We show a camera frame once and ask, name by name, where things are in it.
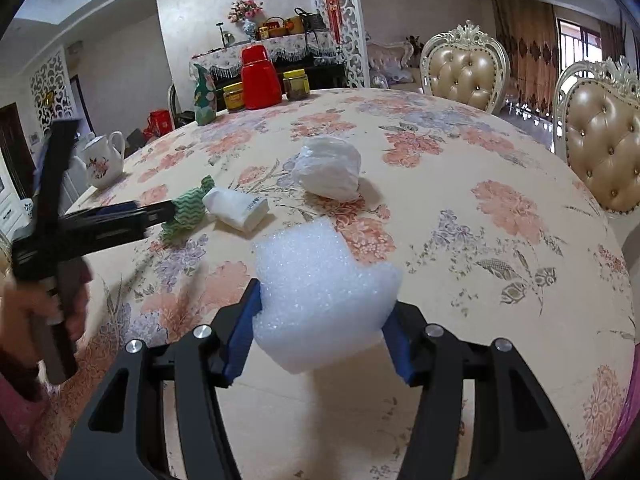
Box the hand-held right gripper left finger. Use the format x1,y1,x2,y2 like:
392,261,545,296
55,277,263,480

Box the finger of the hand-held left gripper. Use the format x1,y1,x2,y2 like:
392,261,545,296
62,199,177,242

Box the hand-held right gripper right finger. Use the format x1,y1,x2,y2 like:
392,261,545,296
381,301,586,480

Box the green wavy patterned cloth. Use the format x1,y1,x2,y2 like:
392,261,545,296
161,175,216,247

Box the white foam piece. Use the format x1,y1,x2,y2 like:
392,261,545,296
252,220,405,375

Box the person's left hand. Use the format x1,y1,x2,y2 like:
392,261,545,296
0,259,94,362

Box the white floral teapot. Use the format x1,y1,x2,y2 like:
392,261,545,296
75,131,126,190

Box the red gift bag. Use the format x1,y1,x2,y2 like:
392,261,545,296
144,110,174,142

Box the white printed packet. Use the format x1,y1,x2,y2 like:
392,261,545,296
201,186,271,232

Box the floral tablecloth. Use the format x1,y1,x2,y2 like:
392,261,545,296
30,87,636,480

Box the green patterned bottle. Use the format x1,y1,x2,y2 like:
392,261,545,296
193,64,218,126

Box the yellow label glass jar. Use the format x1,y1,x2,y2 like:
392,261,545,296
222,83,247,113

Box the person's pink clothing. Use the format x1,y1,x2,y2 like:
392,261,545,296
0,375,58,467

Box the crumpled white plastic bag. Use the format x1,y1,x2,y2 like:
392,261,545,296
290,136,362,201

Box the red thermos jug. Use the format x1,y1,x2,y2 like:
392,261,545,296
241,45,284,110

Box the dark contents glass jar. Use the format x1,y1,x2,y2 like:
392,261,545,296
283,69,308,101

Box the pink flowers in vase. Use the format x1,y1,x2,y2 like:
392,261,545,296
229,0,265,40

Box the lace piano cover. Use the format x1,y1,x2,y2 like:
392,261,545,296
190,30,334,82

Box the black piano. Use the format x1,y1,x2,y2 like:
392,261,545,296
207,62,349,99

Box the black handbag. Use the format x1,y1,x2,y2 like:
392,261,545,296
295,7,326,31

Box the beige tufted dining chair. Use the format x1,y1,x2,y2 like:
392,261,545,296
552,57,640,218
419,21,511,115

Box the white ornate sofa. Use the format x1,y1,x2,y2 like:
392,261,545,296
367,39,426,84

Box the white lattice screen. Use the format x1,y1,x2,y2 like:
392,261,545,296
307,0,372,90

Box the brown patterned curtain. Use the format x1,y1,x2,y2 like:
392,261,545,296
492,0,559,106

